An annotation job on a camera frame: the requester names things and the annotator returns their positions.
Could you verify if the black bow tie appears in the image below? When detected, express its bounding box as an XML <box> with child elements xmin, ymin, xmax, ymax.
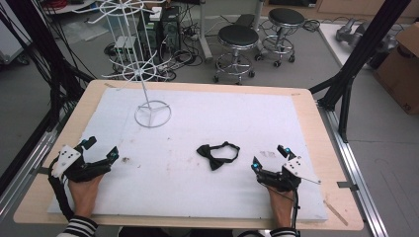
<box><xmin>196</xmin><ymin>140</ymin><xmax>241</xmax><ymax>172</ymax></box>

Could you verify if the person's left hand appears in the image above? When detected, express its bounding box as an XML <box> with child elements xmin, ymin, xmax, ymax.
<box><xmin>67</xmin><ymin>175</ymin><xmax>104</xmax><ymax>219</ymax></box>

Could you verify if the thin wooden stick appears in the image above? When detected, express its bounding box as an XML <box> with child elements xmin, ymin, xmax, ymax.
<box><xmin>323</xmin><ymin>199</ymin><xmax>350</xmax><ymax>227</ymax></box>

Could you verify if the white wire display rack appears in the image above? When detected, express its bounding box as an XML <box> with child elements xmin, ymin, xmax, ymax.
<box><xmin>71</xmin><ymin>0</ymin><xmax>173</xmax><ymax>129</ymax></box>

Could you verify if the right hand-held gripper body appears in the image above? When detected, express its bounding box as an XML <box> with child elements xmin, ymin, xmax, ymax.
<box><xmin>256</xmin><ymin>155</ymin><xmax>322</xmax><ymax>194</ymax></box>

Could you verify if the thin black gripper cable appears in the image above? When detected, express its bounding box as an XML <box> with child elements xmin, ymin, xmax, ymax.
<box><xmin>291</xmin><ymin>189</ymin><xmax>301</xmax><ymax>232</ymax></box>

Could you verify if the person's dark lap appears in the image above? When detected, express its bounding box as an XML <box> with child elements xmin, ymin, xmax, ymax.
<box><xmin>118</xmin><ymin>226</ymin><xmax>235</xmax><ymax>237</ymax></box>

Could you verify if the black computer tower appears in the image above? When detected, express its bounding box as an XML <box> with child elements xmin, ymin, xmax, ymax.
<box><xmin>160</xmin><ymin>5</ymin><xmax>182</xmax><ymax>54</ymax></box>

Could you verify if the black metal frame post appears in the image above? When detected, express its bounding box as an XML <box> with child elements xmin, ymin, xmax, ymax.
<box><xmin>0</xmin><ymin>0</ymin><xmax>95</xmax><ymax>132</ymax></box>
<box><xmin>308</xmin><ymin>0</ymin><xmax>413</xmax><ymax>144</ymax></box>

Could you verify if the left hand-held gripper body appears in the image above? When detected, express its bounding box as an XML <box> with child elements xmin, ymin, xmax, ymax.
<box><xmin>50</xmin><ymin>144</ymin><xmax>113</xmax><ymax>184</ymax></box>

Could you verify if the person's left striped sleeve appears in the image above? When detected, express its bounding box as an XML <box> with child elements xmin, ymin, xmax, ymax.
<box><xmin>55</xmin><ymin>214</ymin><xmax>99</xmax><ymax>237</ymax></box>

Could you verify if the person's striped sleeve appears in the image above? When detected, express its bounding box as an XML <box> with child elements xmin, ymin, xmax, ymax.
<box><xmin>269</xmin><ymin>226</ymin><xmax>298</xmax><ymax>237</ymax></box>
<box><xmin>55</xmin><ymin>214</ymin><xmax>99</xmax><ymax>237</ymax></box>

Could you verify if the person's right striped sleeve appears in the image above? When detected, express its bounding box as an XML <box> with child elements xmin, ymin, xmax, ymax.
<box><xmin>269</xmin><ymin>226</ymin><xmax>298</xmax><ymax>237</ymax></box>

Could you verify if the white foam mat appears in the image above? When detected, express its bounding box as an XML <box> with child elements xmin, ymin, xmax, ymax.
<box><xmin>46</xmin><ymin>87</ymin><xmax>329</xmax><ymax>223</ymax></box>

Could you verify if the aluminium rail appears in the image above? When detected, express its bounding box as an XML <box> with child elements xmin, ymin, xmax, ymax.
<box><xmin>317</xmin><ymin>101</ymin><xmax>390</xmax><ymax>237</ymax></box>
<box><xmin>0</xmin><ymin>110</ymin><xmax>68</xmax><ymax>219</ymax></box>

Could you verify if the white power strip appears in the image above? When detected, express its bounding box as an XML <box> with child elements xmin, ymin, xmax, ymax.
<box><xmin>149</xmin><ymin>6</ymin><xmax>163</xmax><ymax>23</ymax></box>

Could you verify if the person's right hand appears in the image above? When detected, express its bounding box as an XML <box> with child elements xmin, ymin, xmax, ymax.
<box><xmin>267</xmin><ymin>187</ymin><xmax>295</xmax><ymax>229</ymax></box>

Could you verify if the grey tape strip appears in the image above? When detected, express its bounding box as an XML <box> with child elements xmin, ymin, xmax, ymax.
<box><xmin>336</xmin><ymin>180</ymin><xmax>360</xmax><ymax>193</ymax></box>

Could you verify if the black sleeved gripper cable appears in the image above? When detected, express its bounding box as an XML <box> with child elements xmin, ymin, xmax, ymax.
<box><xmin>46</xmin><ymin>167</ymin><xmax>75</xmax><ymax>222</ymax></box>

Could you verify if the brown cardboard box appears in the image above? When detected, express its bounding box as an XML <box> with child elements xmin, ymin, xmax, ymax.
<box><xmin>373</xmin><ymin>22</ymin><xmax>419</xmax><ymax>116</ymax></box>

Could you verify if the black round stool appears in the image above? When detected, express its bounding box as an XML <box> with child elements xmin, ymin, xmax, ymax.
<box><xmin>212</xmin><ymin>24</ymin><xmax>261</xmax><ymax>86</ymax></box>
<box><xmin>254</xmin><ymin>7</ymin><xmax>306</xmax><ymax>69</ymax></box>

